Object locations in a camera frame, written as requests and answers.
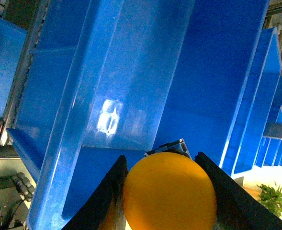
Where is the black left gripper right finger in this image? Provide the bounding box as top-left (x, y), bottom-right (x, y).
top-left (195, 152), bottom-right (282, 230)

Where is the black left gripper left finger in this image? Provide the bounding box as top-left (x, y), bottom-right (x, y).
top-left (63, 155), bottom-right (128, 230)

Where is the yellow mushroom push button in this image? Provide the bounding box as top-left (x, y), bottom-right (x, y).
top-left (100, 138), bottom-right (218, 230)

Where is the green potted plant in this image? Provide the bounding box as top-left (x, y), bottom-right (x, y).
top-left (257, 183), bottom-right (282, 218)

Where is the blue middle plastic bin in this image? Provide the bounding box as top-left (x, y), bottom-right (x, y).
top-left (254, 76), bottom-right (282, 168)

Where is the blue plastic bin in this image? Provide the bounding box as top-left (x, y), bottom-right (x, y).
top-left (7, 0), bottom-right (281, 230)
top-left (254, 76), bottom-right (282, 168)

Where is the blue left plastic bin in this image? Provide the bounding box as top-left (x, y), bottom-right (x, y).
top-left (7, 0), bottom-right (281, 230)

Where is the blue lower bin far left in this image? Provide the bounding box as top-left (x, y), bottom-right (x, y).
top-left (0, 18), bottom-right (27, 117)

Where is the metal roller rack frame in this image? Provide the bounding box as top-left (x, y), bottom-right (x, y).
top-left (0, 0), bottom-right (50, 146)

